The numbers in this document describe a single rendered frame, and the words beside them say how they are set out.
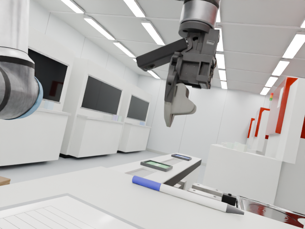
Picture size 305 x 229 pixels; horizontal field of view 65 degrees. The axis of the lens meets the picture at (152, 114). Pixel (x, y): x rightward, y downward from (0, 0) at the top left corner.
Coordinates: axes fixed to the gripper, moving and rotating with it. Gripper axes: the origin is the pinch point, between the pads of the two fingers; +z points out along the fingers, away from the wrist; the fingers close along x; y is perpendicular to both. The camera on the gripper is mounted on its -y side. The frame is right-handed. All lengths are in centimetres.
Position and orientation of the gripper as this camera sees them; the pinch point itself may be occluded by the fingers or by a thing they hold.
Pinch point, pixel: (166, 120)
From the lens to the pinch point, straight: 50.6
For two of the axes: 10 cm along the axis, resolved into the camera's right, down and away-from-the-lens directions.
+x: 3.0, 1.0, 9.5
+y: 9.3, 1.9, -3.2
